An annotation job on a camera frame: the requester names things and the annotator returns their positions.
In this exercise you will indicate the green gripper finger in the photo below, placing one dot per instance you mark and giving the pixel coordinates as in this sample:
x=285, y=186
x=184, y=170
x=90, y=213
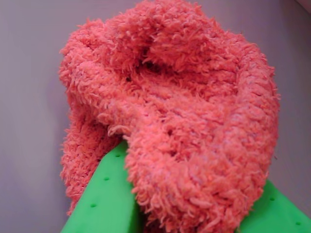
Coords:
x=279, y=213
x=107, y=194

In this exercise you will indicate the fluffy red towel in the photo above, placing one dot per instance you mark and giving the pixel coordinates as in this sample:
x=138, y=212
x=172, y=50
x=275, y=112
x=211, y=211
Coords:
x=182, y=109

